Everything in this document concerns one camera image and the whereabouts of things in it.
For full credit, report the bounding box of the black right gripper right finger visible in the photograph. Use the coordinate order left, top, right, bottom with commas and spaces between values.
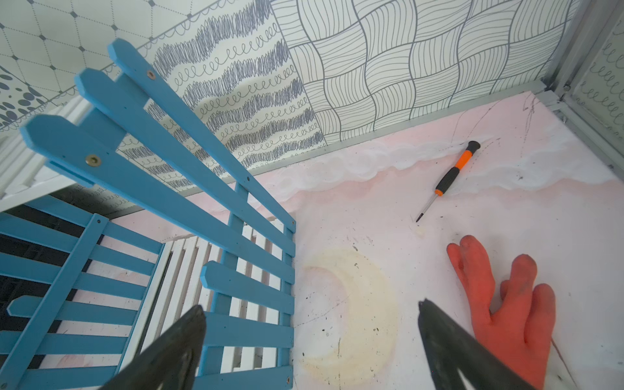
418, 299, 531, 389

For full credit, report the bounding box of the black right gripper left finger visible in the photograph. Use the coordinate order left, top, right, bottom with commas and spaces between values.
102, 305, 206, 390

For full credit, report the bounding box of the blue white wooden plant rack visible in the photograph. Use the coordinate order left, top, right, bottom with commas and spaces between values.
1, 39, 296, 389

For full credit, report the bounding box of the red rubber work glove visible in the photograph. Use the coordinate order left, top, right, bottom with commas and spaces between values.
446, 236, 556, 389

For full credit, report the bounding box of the orange black screwdriver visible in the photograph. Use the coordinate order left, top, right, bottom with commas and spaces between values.
415, 141, 481, 223

